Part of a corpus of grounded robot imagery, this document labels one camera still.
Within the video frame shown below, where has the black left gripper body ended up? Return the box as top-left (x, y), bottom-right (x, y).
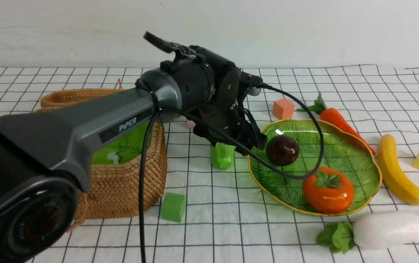
top-left (161, 45), bottom-right (267, 155)

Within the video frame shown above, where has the green toy cucumber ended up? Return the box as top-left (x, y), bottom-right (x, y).
top-left (211, 143), bottom-right (235, 170)

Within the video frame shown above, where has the purple toy mangosteen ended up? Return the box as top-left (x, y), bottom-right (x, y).
top-left (265, 135), bottom-right (300, 166)

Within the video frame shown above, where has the orange toy carrot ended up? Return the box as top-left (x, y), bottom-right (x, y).
top-left (307, 93), bottom-right (375, 158)

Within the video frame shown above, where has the orange toy persimmon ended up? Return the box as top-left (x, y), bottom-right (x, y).
top-left (302, 167), bottom-right (355, 214)

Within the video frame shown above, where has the yellow toy banana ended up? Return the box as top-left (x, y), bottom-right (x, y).
top-left (376, 134), bottom-right (419, 206)

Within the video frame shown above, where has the white toy radish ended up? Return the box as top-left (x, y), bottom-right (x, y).
top-left (316, 211), bottom-right (419, 254)

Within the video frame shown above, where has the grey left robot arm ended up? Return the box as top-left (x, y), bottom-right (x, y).
top-left (0, 46), bottom-right (266, 263)

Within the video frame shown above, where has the pink foam cube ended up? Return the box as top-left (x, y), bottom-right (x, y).
top-left (186, 120), bottom-right (196, 130)

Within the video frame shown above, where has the orange foam cube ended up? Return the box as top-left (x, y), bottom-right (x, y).
top-left (272, 98), bottom-right (296, 119)

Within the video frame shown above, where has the green foam cube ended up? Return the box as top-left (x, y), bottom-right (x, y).
top-left (161, 193), bottom-right (186, 222)

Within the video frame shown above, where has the woven rattan basket green lining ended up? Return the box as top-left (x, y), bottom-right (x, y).
top-left (74, 122), bottom-right (167, 226)

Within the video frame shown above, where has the green glass leaf plate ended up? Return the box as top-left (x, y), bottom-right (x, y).
top-left (248, 119), bottom-right (382, 216)

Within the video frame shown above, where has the woven rattan basket lid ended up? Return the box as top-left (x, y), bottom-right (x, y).
top-left (40, 78), bottom-right (124, 108)

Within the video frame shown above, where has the white grid tablecloth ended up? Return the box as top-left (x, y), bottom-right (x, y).
top-left (0, 65), bottom-right (419, 263)

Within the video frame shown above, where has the black camera cable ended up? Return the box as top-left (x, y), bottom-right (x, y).
top-left (138, 83), bottom-right (325, 263)

